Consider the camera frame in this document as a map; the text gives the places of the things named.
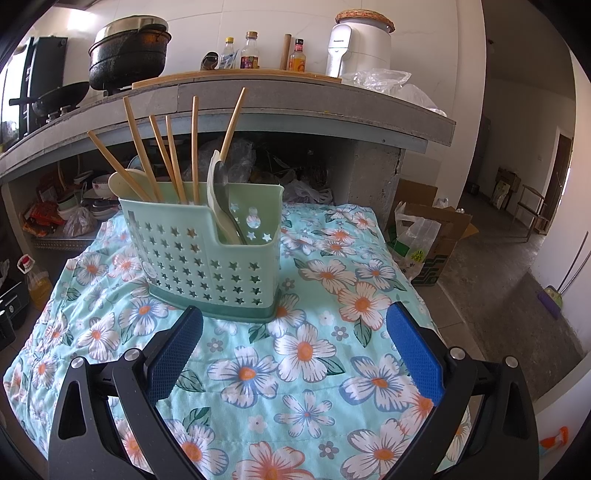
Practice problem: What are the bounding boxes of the white kitchen appliance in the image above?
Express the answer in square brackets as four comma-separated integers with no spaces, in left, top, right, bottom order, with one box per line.
[325,18,393,79]

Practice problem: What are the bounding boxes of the clear plastic bag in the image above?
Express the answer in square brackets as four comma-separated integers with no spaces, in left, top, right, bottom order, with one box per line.
[62,205,100,238]

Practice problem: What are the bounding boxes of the wooden chair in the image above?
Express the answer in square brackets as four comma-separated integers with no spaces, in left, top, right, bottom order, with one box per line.
[512,184,552,243]

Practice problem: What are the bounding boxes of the large black cooking pot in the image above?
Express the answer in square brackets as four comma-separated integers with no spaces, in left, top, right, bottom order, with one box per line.
[88,15,172,92]

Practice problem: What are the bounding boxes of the orange white object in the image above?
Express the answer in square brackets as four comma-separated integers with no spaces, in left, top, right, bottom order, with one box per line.
[539,427,570,449]

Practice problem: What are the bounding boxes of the metal spoon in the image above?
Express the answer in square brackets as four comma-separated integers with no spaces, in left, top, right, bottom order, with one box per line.
[215,159,247,245]

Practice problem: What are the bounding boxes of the brown door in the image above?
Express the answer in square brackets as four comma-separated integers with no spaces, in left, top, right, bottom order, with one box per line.
[545,133,574,217]

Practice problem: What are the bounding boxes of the distant cardboard box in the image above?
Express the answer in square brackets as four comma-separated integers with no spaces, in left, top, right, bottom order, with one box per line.
[494,167,522,208]

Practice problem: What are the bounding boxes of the green plastic utensil caddy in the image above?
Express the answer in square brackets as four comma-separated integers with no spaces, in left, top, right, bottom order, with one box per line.
[117,182,284,323]

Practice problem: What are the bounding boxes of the purple mop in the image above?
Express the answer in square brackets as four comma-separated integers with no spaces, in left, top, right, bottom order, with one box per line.
[536,228,591,321]

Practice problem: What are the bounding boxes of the brown cap sauce bottle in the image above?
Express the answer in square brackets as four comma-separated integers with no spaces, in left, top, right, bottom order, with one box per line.
[240,31,260,70]

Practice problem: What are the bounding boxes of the pile of ceramic dishes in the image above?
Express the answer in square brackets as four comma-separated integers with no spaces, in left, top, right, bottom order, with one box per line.
[56,171,125,222]

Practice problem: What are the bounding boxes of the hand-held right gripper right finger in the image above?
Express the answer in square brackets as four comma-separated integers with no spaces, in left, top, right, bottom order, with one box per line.
[383,302,541,480]

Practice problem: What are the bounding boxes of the floral turquoise blanket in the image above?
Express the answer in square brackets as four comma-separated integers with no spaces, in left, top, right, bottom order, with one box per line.
[2,200,472,480]

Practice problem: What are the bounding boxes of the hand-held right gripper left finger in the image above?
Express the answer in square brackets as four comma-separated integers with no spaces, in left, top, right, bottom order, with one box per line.
[46,305,205,480]

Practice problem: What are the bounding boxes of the red snack packets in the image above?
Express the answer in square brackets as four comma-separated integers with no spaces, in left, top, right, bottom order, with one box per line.
[23,198,65,236]

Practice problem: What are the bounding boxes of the black wok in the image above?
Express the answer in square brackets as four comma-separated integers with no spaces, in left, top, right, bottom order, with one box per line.
[9,80,90,118]

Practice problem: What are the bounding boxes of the crumpled plastic bags under counter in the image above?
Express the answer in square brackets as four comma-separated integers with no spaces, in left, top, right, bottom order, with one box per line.
[231,138,338,204]

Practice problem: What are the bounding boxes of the black case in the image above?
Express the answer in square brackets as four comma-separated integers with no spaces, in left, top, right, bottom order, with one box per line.
[0,277,31,352]

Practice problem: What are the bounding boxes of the cream plastic spoon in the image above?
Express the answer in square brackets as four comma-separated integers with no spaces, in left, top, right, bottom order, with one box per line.
[108,168,148,201]

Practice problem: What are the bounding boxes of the cooking oil bottle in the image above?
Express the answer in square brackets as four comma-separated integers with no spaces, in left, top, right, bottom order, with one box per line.
[17,255,52,311]

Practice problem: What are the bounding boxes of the clear plastic bags pile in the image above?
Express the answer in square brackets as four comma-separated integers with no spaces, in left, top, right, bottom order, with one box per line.
[342,68,448,116]

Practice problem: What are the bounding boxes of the black kitchen appliance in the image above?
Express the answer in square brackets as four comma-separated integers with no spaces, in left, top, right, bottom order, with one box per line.
[0,36,69,139]

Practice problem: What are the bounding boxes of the cream plastic rice paddle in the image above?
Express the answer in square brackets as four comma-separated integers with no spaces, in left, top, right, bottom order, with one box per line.
[206,150,241,245]

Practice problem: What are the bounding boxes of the woven round lid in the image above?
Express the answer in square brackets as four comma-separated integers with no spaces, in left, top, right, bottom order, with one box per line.
[335,10,397,33]

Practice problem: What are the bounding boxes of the wooden cutting board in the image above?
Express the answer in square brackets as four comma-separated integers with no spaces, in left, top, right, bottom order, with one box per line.
[131,68,343,90]

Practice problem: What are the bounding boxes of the white plastic shopping bag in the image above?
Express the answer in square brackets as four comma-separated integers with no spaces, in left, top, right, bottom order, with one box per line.
[390,215,441,282]

